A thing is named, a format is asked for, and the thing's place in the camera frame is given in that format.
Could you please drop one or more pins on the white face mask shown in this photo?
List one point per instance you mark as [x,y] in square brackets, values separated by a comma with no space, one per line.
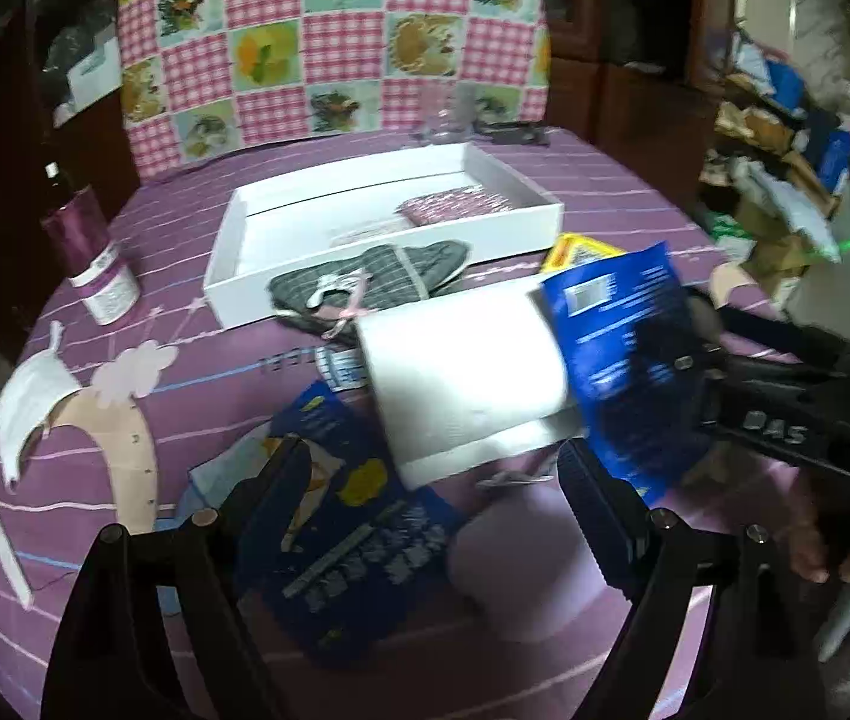
[31,405]

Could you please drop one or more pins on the white shallow tray box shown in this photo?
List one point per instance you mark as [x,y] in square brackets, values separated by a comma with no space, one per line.
[275,240]

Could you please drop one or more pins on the purple printed tablecloth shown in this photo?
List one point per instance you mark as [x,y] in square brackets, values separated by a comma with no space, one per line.
[170,187]

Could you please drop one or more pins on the pink patterned pouch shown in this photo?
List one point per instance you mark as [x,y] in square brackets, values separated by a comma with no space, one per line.
[455,204]

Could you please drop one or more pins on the purple bottle with white label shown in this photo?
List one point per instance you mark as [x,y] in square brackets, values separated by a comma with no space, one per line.
[91,255]

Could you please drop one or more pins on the small tissue pack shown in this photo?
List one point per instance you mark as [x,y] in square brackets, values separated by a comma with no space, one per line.
[342,369]

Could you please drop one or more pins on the black folded glasses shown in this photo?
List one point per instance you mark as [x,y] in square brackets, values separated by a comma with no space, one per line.
[515,135]

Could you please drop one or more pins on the blue packet with yellow print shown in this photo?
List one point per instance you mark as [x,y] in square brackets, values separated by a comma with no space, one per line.
[365,540]

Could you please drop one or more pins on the dark wooden cabinet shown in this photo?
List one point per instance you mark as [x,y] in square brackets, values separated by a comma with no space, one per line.
[635,90]

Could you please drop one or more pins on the person's right hand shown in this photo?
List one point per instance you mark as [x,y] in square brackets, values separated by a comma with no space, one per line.
[814,547]

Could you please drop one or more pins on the lavender soft pouch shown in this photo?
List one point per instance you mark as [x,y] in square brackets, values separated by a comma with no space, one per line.
[522,577]

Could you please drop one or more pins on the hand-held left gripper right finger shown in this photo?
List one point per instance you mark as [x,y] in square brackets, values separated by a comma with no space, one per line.
[582,487]

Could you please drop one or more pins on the pink checked printed cloth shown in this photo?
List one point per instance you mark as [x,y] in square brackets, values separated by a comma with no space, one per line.
[335,52]

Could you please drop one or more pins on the grey plaid oven mitt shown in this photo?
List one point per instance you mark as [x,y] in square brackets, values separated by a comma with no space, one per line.
[387,270]

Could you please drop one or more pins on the clear glass cup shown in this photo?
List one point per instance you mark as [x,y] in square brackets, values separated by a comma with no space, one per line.
[443,116]

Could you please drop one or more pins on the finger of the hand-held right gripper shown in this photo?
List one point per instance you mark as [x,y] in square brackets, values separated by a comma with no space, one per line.
[769,337]
[769,379]

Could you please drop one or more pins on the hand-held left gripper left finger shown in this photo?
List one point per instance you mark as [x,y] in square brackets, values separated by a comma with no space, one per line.
[286,480]

